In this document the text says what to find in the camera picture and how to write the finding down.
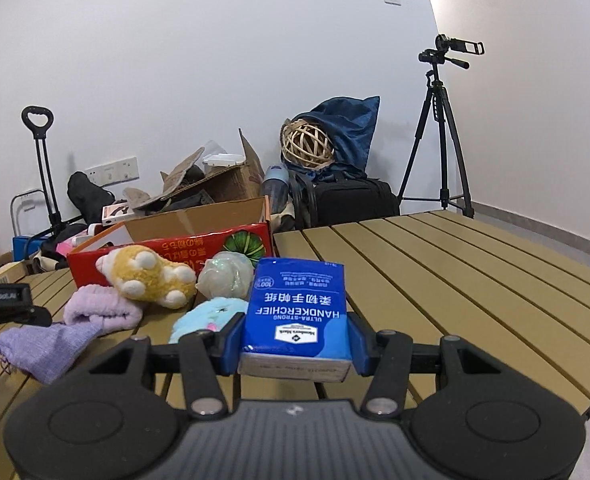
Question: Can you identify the black hand trolley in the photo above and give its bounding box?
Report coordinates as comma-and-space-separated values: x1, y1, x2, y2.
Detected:
21, 105, 82, 260

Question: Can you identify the black camera tripod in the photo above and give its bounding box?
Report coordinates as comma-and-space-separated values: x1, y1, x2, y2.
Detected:
397, 34, 486, 219

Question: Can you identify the red fruit cardboard box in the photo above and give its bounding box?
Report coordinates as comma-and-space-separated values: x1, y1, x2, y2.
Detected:
68, 197, 273, 286

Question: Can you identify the pink folded towel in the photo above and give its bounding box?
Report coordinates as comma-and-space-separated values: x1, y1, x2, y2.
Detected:
63, 285, 143, 335

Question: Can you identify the tan folding slat table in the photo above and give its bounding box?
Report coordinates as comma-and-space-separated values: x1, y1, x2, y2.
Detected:
0, 209, 590, 480

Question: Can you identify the torn brown cardboard box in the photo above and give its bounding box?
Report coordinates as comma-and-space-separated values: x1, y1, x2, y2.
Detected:
123, 130, 265, 216

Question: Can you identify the black luggage bag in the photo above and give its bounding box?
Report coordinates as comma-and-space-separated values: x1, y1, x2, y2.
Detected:
289, 171, 400, 230

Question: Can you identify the yellow white plush toy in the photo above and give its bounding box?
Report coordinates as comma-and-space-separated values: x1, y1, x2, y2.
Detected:
96, 245, 196, 310

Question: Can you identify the purple knitted pouch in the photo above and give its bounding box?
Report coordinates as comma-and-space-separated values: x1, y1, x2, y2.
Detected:
0, 323, 101, 385

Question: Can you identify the blue handkerchief tissue pack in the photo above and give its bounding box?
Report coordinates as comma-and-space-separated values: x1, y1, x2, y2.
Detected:
239, 258, 351, 382

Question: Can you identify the white wall socket strip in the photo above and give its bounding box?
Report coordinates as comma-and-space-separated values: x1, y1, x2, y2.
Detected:
84, 156, 139, 186

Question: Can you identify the woven rattan ball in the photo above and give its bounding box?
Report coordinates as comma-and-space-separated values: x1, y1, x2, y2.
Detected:
280, 118, 335, 170

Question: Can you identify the blue fabric bag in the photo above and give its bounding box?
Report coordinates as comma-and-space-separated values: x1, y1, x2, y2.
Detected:
281, 96, 381, 183

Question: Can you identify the light blue plush toy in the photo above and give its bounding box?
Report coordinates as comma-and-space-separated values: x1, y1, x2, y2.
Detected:
168, 297, 248, 344

